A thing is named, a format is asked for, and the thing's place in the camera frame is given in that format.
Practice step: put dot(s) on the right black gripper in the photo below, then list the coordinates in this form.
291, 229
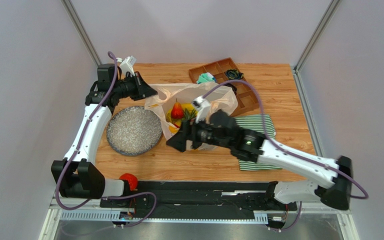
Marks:
189, 137

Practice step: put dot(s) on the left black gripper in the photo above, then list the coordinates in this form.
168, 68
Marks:
143, 91

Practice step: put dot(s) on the yellow banana bunch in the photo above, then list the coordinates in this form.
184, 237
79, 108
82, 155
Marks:
176, 123

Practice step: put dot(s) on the small pineapple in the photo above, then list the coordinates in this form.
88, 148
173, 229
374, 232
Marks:
189, 114

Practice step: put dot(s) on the small red orange fruit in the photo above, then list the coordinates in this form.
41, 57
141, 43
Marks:
177, 111

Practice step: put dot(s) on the red orange peach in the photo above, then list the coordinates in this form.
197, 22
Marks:
131, 181

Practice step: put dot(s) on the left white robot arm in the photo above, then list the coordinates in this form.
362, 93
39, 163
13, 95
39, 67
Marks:
76, 175

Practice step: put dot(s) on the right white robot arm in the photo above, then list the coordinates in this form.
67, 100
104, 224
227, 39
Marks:
328, 180

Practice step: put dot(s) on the grey fruit plate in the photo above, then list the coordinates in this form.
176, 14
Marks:
134, 131

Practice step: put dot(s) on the mint green sock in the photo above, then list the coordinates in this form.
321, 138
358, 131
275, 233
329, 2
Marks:
206, 78

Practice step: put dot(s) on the brown compartment tray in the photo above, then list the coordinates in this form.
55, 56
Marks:
246, 100

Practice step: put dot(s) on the black yellow sock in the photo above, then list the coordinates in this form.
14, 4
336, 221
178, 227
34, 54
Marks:
234, 74

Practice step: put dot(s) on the green striped cloth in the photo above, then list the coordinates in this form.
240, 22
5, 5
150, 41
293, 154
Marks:
254, 122

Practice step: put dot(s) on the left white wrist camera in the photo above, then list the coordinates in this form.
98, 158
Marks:
126, 65

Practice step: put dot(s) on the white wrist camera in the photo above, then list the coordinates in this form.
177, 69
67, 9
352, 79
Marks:
126, 65
202, 107

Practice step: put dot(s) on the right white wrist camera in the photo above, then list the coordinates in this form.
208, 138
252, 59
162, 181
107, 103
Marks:
202, 107

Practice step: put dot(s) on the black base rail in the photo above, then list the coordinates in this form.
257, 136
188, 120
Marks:
195, 202

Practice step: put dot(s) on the left aluminium frame post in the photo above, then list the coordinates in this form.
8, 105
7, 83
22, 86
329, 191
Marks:
77, 22

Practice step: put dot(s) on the aluminium frame post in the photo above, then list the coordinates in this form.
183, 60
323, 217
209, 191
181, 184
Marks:
77, 22
324, 21

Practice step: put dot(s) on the right aluminium frame post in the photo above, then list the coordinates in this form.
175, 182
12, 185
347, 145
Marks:
324, 21

